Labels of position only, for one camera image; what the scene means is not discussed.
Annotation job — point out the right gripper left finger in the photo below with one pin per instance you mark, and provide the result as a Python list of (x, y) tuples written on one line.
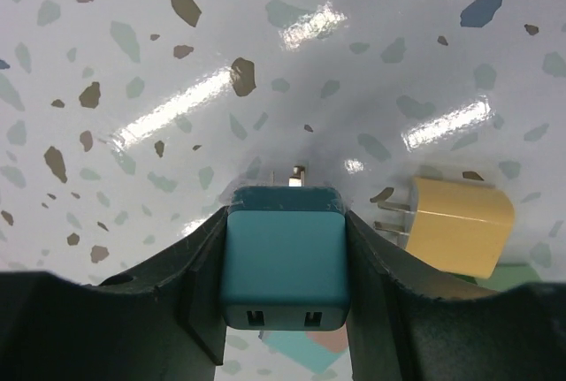
[(159, 320)]

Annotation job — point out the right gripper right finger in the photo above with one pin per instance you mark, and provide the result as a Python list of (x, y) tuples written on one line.
[(409, 321)]

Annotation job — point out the yellow plug adapter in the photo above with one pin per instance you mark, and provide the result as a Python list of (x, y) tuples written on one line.
[(455, 227)]

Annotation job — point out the light blue plug adapter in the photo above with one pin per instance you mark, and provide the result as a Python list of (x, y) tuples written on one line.
[(285, 262)]

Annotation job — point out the green plug adapter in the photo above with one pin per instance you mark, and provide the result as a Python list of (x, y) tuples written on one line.
[(505, 277)]

